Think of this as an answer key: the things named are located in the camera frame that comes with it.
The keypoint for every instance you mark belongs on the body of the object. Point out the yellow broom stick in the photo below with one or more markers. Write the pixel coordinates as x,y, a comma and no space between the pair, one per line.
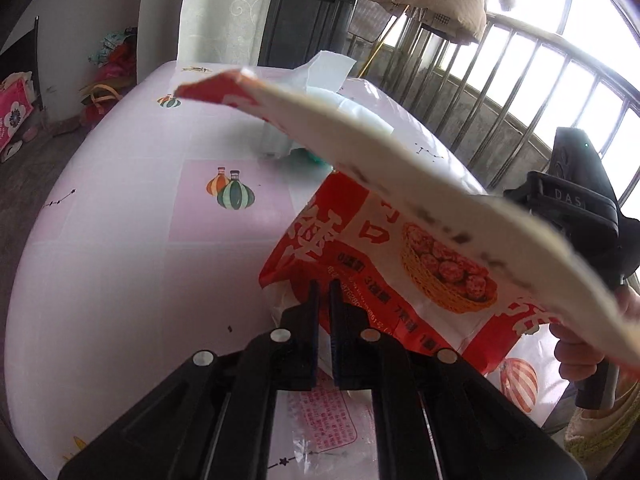
375,52

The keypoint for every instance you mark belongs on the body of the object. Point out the pink printed tablecloth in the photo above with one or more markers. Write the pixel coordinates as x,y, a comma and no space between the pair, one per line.
125,235

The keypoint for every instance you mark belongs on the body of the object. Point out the clear wrapper red print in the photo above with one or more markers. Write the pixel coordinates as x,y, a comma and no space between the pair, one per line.
325,425

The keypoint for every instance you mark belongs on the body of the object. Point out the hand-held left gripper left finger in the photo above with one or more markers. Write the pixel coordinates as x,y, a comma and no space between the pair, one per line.
305,340

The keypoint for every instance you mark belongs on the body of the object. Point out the metal balcony railing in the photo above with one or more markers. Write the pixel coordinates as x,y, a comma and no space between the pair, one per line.
575,50

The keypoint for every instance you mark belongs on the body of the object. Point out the white tissue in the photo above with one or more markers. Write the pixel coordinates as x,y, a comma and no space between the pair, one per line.
325,67

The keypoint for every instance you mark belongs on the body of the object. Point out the red white snack bag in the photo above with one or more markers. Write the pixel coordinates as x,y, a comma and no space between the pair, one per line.
350,240

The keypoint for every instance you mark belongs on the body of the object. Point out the pink floral blanket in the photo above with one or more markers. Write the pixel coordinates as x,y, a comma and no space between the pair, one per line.
15,115

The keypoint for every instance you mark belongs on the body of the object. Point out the green white fluffy garment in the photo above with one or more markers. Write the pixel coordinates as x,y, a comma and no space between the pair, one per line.
600,440

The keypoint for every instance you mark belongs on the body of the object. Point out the pile of colourful clothes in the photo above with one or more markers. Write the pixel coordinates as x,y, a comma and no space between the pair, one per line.
115,60

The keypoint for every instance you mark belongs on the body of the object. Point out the grey checked hanging cloth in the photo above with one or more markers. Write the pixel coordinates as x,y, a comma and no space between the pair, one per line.
367,17

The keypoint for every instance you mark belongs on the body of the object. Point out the black bed frame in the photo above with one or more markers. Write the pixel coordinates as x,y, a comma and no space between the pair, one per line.
20,60

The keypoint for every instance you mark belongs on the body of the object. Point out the white patterned curtain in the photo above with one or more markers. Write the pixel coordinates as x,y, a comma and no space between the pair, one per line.
225,10

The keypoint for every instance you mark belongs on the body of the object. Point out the dark plastic cabinet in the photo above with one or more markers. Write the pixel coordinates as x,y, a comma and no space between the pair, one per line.
300,20

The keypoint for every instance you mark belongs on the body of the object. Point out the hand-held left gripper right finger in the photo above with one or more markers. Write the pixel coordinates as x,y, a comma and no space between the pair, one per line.
345,350

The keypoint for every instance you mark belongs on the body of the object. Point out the person's right hand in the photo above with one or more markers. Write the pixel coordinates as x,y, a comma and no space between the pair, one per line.
575,355

